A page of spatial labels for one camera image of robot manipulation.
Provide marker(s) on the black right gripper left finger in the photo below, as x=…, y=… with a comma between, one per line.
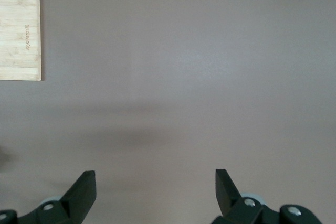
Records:
x=76, y=203

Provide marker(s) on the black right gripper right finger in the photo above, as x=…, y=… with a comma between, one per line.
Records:
x=231, y=203

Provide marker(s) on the bamboo cutting board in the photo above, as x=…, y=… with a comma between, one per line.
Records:
x=18, y=37

